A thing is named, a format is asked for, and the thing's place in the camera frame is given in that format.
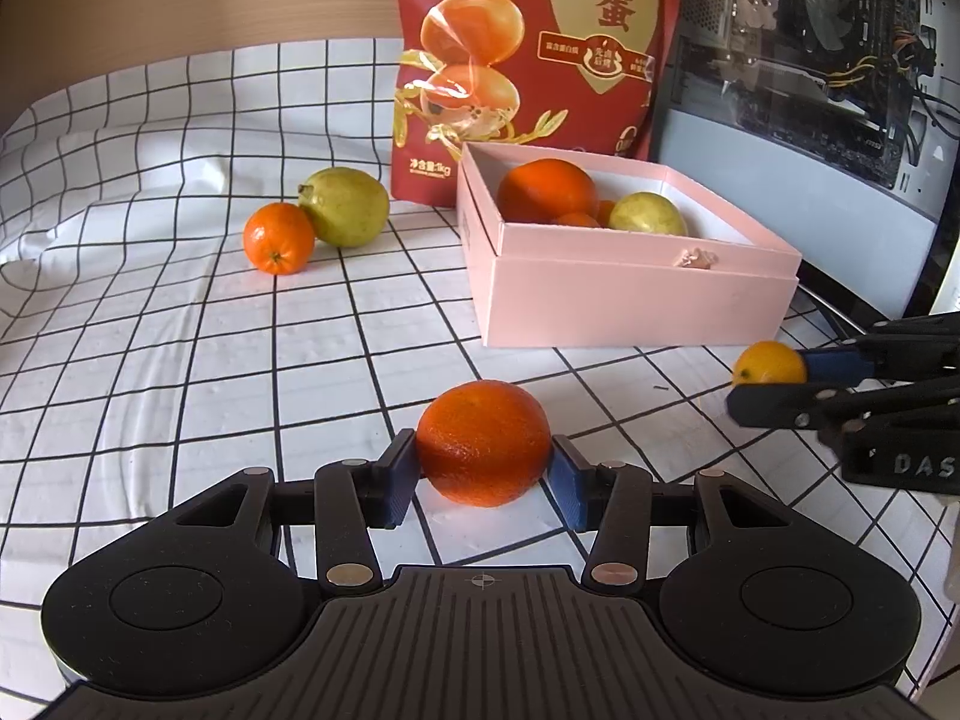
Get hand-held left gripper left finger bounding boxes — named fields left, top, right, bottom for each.
left=174, top=429, right=419, bottom=592

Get computer case with glass panel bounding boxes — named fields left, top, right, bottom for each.
left=649, top=0, right=960, bottom=320

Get orange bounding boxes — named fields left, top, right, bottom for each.
left=243, top=202, right=316, bottom=275
left=496, top=158, right=599, bottom=226
left=415, top=381, right=554, bottom=507

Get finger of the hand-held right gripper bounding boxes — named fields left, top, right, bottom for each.
left=799, top=313, right=960, bottom=385
left=726, top=377, right=960, bottom=434

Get white checkered cloth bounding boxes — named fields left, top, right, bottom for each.
left=0, top=37, right=960, bottom=691

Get red printed food bag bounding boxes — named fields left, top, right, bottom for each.
left=390, top=0, right=689, bottom=205

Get pink cardboard box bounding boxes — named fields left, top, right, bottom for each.
left=456, top=141, right=803, bottom=350

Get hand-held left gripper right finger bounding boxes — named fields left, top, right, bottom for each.
left=549, top=433, right=788, bottom=592

